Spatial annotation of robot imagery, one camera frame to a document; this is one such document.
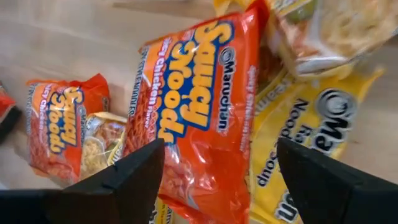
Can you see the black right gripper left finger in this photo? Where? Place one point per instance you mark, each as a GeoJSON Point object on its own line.
{"type": "Point", "coordinates": [124, 196]}

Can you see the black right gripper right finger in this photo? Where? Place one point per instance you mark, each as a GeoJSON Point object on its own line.
{"type": "Point", "coordinates": [335, 199]}

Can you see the yellow creamy chicken ramen pack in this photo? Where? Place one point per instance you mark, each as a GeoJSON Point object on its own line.
{"type": "Point", "coordinates": [342, 31]}
{"type": "Point", "coordinates": [96, 146]}
{"type": "Point", "coordinates": [295, 124]}

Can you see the orange Saucy Noodles pack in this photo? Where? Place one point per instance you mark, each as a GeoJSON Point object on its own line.
{"type": "Point", "coordinates": [3, 102]}
{"type": "Point", "coordinates": [59, 124]}
{"type": "Point", "coordinates": [202, 109]}

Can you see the black spicy noodles pack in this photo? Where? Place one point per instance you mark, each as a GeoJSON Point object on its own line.
{"type": "Point", "coordinates": [8, 126]}

